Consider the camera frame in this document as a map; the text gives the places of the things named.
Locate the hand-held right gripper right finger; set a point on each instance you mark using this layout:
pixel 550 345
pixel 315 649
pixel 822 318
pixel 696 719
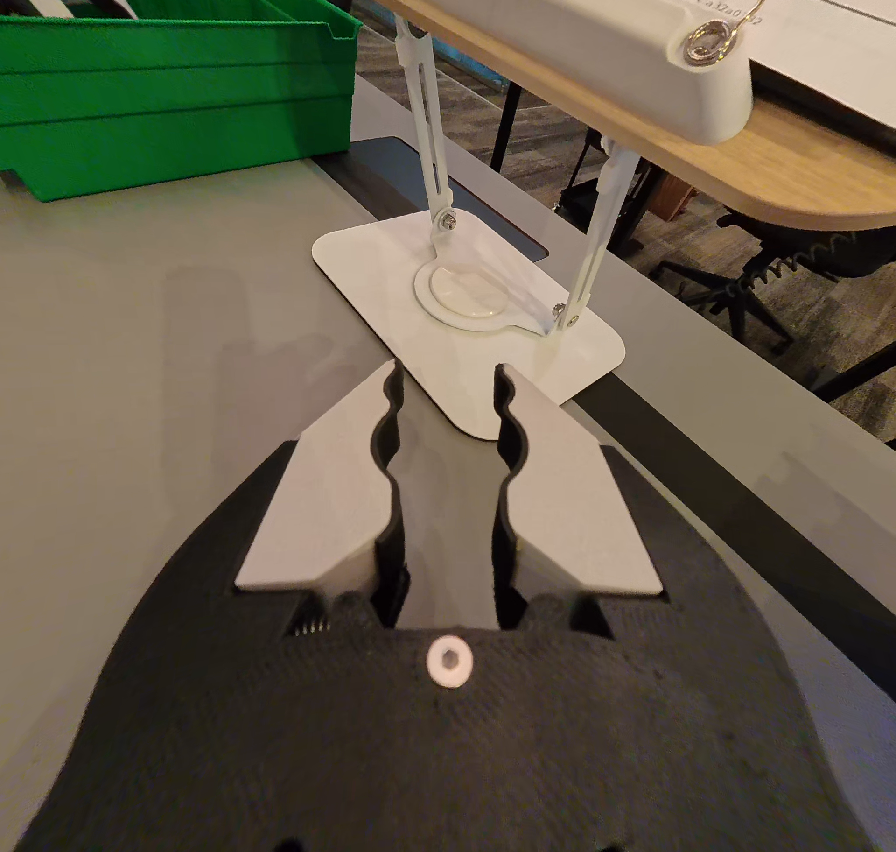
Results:
pixel 574 509

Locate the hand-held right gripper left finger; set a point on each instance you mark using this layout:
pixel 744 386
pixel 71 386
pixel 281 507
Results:
pixel 329 502

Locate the white stand with wooden board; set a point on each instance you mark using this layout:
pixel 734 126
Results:
pixel 378 264

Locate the black wheeled basket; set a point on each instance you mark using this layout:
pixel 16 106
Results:
pixel 581 201

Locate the black office chair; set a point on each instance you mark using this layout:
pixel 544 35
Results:
pixel 805 243

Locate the green plastic bin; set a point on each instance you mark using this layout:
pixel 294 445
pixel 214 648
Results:
pixel 175 131

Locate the black backing folder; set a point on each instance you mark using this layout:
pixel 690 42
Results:
pixel 819 96

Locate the printed instruction sheet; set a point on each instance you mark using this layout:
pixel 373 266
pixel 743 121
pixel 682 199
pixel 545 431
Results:
pixel 805 19

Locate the wooden post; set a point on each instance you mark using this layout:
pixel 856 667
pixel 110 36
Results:
pixel 675 197

